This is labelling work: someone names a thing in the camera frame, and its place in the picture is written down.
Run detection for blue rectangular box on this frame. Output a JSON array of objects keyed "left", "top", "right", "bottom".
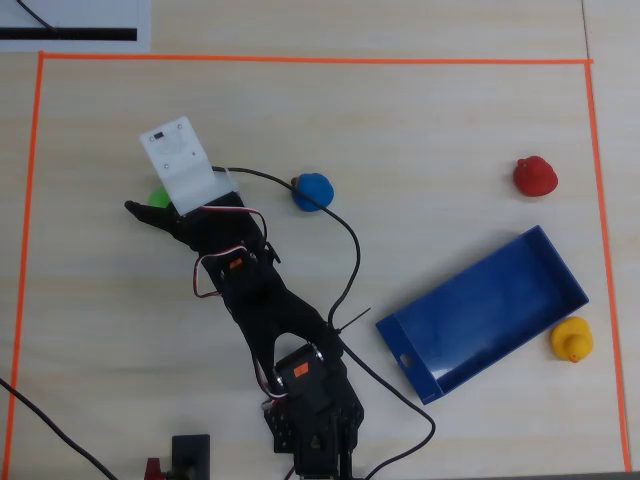
[{"left": 374, "top": 224, "right": 590, "bottom": 406}]

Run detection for black table clamp stand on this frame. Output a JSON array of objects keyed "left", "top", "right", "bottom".
[{"left": 171, "top": 433, "right": 212, "bottom": 480}]

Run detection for orange tape border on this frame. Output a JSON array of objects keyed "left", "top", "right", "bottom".
[{"left": 7, "top": 50, "right": 633, "bottom": 472}]

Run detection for yellow rubber duck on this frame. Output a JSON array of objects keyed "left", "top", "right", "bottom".
[{"left": 550, "top": 316, "right": 595, "bottom": 365}]

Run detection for black zip tie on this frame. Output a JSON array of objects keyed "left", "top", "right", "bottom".
[{"left": 335, "top": 307, "right": 372, "bottom": 335}]

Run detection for long black table cable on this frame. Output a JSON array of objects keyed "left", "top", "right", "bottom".
[{"left": 0, "top": 377, "right": 119, "bottom": 480}]

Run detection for green rubber duck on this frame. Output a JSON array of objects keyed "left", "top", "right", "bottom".
[{"left": 148, "top": 186, "right": 174, "bottom": 211}]

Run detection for blue rubber duck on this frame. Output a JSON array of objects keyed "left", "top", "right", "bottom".
[{"left": 289, "top": 172, "right": 335, "bottom": 214}]

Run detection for red white servo wires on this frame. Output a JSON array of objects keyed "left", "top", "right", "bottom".
[{"left": 193, "top": 204, "right": 269, "bottom": 302}]

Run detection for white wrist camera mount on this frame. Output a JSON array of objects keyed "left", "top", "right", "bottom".
[{"left": 138, "top": 115, "right": 240, "bottom": 217}]

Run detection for black camera cable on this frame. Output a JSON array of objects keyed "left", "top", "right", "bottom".
[{"left": 212, "top": 166, "right": 437, "bottom": 480}]

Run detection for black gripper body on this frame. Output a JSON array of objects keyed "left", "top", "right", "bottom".
[{"left": 173, "top": 193, "right": 275, "bottom": 262}]

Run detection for red rubber duck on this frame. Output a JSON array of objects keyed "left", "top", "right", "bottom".
[{"left": 512, "top": 155, "right": 559, "bottom": 198}]

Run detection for white paper with black stripe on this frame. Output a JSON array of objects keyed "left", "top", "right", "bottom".
[{"left": 0, "top": 0, "right": 151, "bottom": 53}]

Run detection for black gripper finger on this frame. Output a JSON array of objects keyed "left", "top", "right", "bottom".
[{"left": 124, "top": 199, "right": 197, "bottom": 252}]

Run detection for thin black cable on paper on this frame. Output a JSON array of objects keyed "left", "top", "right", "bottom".
[{"left": 16, "top": 0, "right": 59, "bottom": 33}]

